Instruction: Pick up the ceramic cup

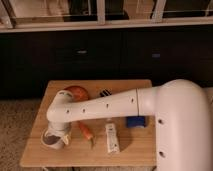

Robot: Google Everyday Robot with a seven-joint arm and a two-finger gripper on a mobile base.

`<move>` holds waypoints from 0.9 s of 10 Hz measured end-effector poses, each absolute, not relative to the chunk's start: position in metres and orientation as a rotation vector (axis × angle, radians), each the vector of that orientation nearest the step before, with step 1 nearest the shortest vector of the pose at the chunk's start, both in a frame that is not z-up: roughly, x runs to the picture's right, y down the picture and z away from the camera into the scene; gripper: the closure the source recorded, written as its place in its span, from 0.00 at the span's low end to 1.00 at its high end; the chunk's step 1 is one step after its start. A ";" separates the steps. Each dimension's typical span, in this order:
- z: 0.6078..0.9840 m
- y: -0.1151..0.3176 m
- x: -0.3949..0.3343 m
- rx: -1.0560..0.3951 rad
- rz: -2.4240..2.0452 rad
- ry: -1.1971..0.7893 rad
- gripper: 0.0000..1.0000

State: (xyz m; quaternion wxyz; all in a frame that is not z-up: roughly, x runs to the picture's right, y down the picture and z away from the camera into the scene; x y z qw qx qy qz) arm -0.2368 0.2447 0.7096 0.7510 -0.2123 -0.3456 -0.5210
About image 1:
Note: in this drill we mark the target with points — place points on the white tube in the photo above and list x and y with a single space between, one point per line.
112 139

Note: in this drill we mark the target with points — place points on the blue can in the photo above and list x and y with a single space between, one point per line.
135 121

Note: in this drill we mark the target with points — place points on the white ceramic cup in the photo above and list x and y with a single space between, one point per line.
53 141

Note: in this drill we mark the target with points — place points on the orange round fruit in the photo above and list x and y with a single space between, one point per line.
79 93

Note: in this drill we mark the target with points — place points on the black striped object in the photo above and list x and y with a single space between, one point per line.
104 93

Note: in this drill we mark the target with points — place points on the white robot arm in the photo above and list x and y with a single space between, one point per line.
184 127

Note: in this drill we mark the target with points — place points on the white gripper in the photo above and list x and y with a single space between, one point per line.
58 129

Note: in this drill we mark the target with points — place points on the wooden table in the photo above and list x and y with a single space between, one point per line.
137 145

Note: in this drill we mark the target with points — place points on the dark cabinet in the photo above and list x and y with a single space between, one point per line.
29 60

